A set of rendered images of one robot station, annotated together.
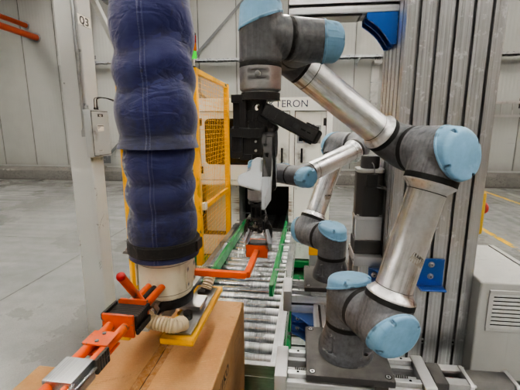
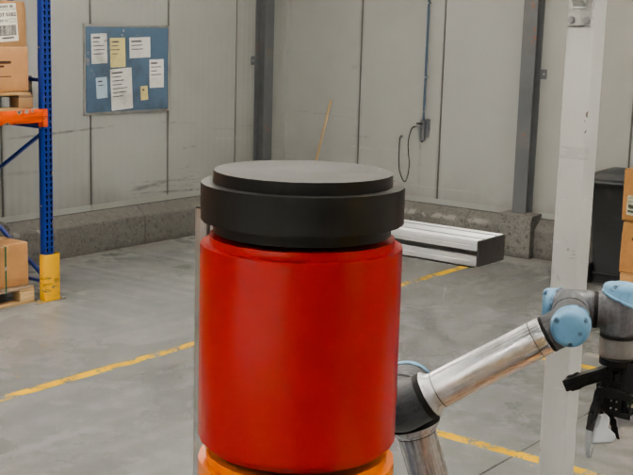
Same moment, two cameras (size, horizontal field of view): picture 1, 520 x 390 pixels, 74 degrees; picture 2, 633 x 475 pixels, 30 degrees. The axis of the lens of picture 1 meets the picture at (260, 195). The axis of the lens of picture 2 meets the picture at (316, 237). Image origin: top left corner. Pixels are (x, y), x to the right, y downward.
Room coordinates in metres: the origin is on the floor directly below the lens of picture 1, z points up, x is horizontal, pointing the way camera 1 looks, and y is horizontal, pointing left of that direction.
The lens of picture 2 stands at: (2.96, 0.65, 2.38)
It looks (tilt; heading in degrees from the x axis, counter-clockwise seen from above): 10 degrees down; 211
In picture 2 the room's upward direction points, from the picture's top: 2 degrees clockwise
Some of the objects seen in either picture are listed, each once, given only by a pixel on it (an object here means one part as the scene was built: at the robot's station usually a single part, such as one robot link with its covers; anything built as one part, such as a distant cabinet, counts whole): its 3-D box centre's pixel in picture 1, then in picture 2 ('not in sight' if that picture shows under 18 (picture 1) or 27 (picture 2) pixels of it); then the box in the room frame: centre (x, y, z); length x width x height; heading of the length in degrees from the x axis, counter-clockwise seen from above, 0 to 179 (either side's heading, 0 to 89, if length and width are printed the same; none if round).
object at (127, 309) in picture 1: (126, 316); not in sight; (0.80, 0.34, 1.18); 0.10 x 0.08 x 0.06; 82
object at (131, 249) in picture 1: (165, 241); not in sight; (1.05, 0.30, 1.30); 0.23 x 0.23 x 0.04
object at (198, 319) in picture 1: (195, 306); not in sight; (1.04, 0.21, 1.08); 0.34 x 0.10 x 0.05; 172
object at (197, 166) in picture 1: (215, 192); not in sight; (3.23, 0.43, 1.05); 1.17 x 0.10 x 2.10; 172
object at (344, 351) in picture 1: (346, 334); not in sight; (0.87, -0.24, 1.09); 0.15 x 0.15 x 0.10
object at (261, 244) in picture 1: (258, 248); not in sight; (1.31, 0.01, 1.18); 0.09 x 0.08 x 0.05; 82
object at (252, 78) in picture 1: (260, 81); (618, 347); (0.64, 0.00, 1.74); 0.08 x 0.08 x 0.05
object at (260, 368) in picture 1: (205, 363); not in sight; (1.42, 0.25, 0.58); 0.70 x 0.03 x 0.06; 82
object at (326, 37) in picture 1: (307, 42); (569, 309); (0.69, -0.09, 1.82); 0.11 x 0.11 x 0.08; 19
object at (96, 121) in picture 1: (98, 133); not in sight; (2.28, 1.06, 1.62); 0.20 x 0.05 x 0.30; 172
